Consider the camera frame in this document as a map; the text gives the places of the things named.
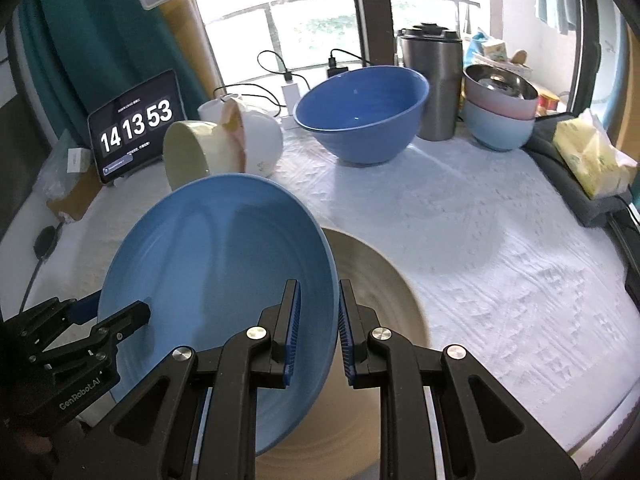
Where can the dark grey pouch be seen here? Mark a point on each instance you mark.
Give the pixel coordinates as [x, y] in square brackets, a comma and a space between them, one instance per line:
[545, 147]

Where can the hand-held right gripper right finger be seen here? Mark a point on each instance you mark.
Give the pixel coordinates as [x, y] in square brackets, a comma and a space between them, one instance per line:
[345, 340]

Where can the dark window frame post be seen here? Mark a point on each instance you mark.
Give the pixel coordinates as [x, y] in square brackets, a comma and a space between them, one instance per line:
[372, 10]

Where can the light blue bowl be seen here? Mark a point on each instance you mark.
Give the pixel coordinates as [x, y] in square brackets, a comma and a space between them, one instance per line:
[500, 130]

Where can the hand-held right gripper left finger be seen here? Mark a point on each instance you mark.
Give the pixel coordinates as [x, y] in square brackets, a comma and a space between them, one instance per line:
[292, 335]

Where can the blue plate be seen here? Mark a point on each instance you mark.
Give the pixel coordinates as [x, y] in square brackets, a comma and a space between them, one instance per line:
[215, 260]

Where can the cardboard box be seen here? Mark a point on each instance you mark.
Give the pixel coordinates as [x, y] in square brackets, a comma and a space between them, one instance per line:
[75, 200]

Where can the beige plate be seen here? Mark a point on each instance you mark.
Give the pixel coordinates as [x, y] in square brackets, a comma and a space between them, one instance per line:
[370, 270]

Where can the yellow tissue pack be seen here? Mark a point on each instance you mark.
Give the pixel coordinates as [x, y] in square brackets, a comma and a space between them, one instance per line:
[590, 160]

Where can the blue snack bag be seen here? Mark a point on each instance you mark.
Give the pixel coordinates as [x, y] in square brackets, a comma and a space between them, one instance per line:
[475, 47]

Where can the clear plastic bag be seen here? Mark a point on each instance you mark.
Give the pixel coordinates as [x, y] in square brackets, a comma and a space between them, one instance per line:
[55, 170]

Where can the teal curtain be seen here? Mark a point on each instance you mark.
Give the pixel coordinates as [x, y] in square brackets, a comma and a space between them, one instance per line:
[100, 35]

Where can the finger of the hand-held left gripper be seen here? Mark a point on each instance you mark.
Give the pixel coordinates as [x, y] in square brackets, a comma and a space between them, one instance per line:
[82, 310]
[125, 320]

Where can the small white box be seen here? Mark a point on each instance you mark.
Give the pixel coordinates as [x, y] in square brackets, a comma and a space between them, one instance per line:
[78, 160]

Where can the yellow curtain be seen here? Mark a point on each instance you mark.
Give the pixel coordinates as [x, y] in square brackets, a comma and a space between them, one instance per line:
[187, 35]

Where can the black charger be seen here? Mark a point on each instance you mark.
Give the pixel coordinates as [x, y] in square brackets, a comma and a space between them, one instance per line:
[337, 71]

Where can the stainless steel tumbler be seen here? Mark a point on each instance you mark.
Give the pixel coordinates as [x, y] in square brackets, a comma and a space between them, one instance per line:
[432, 90]

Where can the white charger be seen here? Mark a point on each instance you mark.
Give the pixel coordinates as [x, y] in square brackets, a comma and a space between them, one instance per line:
[290, 96]

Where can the black tablet with clock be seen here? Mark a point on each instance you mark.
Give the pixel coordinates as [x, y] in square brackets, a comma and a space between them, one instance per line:
[135, 125]

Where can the red gold can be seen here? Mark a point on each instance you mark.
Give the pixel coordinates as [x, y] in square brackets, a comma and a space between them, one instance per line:
[550, 102]

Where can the large blue bowl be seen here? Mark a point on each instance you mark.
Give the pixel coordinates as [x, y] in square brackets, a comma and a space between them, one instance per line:
[365, 130]

